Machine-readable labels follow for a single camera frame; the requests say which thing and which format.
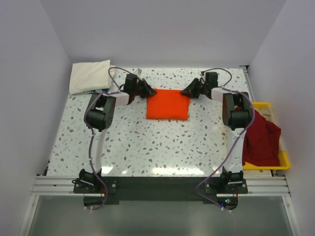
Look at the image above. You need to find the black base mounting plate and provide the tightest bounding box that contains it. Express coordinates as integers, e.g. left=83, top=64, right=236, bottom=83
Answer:
left=72, top=177, right=249, bottom=209

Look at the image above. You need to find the orange t shirt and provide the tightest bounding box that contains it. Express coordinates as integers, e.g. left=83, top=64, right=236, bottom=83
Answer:
left=146, top=89, right=190, bottom=120

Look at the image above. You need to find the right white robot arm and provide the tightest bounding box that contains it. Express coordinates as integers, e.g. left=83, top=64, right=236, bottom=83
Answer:
left=181, top=68, right=255, bottom=193

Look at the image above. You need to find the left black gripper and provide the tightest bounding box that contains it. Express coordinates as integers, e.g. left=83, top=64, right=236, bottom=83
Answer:
left=132, top=79, right=156, bottom=99

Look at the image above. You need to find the aluminium frame rail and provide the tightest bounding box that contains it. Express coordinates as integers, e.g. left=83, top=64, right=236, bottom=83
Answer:
left=240, top=65, right=256, bottom=102
left=31, top=176, right=291, bottom=197

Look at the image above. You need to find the dark red t shirt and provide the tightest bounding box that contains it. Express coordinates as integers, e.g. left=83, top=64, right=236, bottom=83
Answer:
left=242, top=111, right=281, bottom=167

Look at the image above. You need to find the beige t shirt in bin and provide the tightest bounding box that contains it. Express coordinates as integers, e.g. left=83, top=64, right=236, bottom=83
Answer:
left=255, top=106, right=276, bottom=123

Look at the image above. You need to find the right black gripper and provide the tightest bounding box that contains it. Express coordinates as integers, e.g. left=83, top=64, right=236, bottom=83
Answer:
left=181, top=78, right=208, bottom=99

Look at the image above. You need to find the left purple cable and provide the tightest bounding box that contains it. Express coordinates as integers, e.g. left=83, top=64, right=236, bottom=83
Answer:
left=83, top=66, right=138, bottom=211

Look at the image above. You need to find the folded white blue-print shirt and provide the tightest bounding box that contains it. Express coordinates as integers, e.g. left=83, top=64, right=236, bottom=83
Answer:
left=83, top=88, right=109, bottom=94

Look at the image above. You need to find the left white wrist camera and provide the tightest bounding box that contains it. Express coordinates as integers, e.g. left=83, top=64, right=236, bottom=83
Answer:
left=135, top=68, right=142, bottom=77

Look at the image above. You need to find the folded cream t shirt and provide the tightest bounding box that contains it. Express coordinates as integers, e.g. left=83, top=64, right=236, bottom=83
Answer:
left=69, top=60, right=112, bottom=94

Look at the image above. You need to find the aluminium front frame rail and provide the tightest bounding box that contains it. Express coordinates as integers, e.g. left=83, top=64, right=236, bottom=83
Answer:
left=31, top=176, right=291, bottom=197

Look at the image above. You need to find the yellow plastic bin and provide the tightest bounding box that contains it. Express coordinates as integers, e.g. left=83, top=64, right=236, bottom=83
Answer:
left=243, top=102, right=290, bottom=171

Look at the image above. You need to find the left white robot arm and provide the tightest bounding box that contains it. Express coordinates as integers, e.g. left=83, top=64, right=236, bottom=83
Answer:
left=79, top=73, right=157, bottom=193

